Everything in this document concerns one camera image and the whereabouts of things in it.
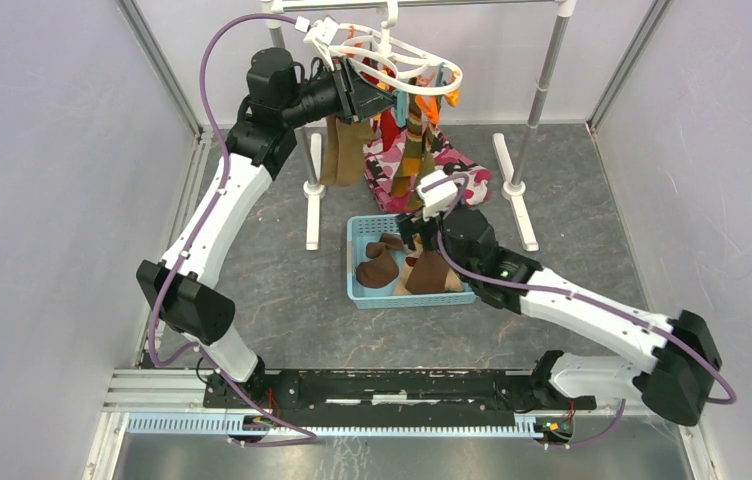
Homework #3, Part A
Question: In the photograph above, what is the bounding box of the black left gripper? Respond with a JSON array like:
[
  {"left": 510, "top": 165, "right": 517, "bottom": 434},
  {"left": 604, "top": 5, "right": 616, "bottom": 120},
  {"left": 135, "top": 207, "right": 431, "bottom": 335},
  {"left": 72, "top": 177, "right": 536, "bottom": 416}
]
[{"left": 283, "top": 57, "right": 400, "bottom": 130}]

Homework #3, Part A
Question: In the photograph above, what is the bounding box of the white round clip hanger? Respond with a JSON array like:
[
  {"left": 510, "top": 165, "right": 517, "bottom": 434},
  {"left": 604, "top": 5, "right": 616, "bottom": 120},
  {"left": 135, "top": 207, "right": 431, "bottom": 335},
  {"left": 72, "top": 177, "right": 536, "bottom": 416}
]
[{"left": 330, "top": 1, "right": 464, "bottom": 125}]

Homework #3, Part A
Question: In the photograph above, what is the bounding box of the red sock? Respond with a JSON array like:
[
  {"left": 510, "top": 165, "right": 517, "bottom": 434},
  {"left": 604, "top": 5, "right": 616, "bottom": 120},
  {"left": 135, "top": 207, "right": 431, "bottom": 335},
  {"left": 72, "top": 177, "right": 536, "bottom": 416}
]
[{"left": 363, "top": 73, "right": 400, "bottom": 152}]

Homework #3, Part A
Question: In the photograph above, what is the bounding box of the striped olive cream sock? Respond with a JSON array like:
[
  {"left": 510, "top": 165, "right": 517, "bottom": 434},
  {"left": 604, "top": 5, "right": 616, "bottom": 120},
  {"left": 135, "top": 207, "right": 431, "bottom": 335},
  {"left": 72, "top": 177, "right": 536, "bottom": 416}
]
[{"left": 393, "top": 241, "right": 423, "bottom": 296}]

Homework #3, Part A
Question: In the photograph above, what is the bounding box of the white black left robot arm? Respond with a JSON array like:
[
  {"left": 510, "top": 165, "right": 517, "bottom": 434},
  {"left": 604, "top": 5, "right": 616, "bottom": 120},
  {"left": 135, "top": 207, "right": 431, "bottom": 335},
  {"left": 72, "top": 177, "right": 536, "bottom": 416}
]
[{"left": 136, "top": 47, "right": 395, "bottom": 408}]

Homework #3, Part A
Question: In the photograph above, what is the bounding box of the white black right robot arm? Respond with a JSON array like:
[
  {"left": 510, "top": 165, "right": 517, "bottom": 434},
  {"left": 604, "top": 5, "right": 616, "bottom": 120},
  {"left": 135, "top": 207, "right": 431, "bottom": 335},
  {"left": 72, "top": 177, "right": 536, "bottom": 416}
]
[{"left": 396, "top": 208, "right": 737, "bottom": 426}]

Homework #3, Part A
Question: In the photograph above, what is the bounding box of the light blue plastic basket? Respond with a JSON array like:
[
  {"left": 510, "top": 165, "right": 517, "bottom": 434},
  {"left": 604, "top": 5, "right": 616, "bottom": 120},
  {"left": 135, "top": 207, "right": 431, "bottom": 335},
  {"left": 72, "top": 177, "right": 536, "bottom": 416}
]
[{"left": 346, "top": 214, "right": 477, "bottom": 309}]

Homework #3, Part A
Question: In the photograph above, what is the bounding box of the pink camouflage cloth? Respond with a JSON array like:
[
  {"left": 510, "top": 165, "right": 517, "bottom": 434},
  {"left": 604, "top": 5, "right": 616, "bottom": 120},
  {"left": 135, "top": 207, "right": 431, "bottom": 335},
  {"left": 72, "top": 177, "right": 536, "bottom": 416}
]
[{"left": 363, "top": 128, "right": 492, "bottom": 213}]

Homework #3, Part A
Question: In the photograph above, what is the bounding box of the white drying rack stand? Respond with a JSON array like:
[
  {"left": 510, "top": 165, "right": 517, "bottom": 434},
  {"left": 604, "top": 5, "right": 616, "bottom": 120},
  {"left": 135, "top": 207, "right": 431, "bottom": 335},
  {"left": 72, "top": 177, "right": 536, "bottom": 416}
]
[{"left": 262, "top": 1, "right": 576, "bottom": 252}]

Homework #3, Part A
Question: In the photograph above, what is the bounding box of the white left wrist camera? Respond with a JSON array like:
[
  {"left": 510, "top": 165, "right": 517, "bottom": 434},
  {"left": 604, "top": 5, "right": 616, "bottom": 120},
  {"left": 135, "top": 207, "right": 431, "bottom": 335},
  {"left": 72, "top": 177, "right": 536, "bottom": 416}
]
[{"left": 303, "top": 17, "right": 340, "bottom": 70}]

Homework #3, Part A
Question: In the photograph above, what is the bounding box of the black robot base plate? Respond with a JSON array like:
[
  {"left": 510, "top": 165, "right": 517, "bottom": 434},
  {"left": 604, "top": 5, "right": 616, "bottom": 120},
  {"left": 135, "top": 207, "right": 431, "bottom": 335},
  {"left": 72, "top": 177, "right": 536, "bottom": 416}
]
[{"left": 202, "top": 368, "right": 597, "bottom": 429}]

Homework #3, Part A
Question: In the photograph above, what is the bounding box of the white slotted cable duct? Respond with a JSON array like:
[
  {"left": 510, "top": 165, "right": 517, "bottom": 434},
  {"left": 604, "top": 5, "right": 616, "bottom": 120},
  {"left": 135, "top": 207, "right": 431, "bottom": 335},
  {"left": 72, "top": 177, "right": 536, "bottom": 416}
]
[{"left": 125, "top": 413, "right": 576, "bottom": 439}]

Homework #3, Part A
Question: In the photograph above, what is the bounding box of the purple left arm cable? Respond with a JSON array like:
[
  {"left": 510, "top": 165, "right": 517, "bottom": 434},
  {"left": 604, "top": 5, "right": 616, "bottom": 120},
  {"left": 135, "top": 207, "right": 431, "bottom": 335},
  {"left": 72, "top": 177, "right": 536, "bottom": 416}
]
[{"left": 147, "top": 13, "right": 321, "bottom": 446}]

